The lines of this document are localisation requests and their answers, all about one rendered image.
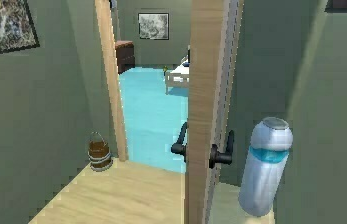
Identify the white and blue bottle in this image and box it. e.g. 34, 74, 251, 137
237, 116, 294, 218

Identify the dark framed wall picture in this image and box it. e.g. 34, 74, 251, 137
325, 0, 347, 14

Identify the dark brown wooden cupboard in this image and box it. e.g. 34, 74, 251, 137
114, 40, 136, 75

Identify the white bed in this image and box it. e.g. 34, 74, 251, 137
164, 55, 191, 95

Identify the light wooden room door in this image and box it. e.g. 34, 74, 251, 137
184, 0, 244, 224

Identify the black door handle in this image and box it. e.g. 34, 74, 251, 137
208, 129, 235, 170
170, 121, 189, 163

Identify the framed mottled wall picture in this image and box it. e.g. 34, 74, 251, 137
0, 0, 41, 57

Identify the brown wooden bucket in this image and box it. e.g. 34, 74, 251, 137
87, 131, 113, 173

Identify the framed grey wall picture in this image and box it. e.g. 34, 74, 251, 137
137, 12, 170, 41

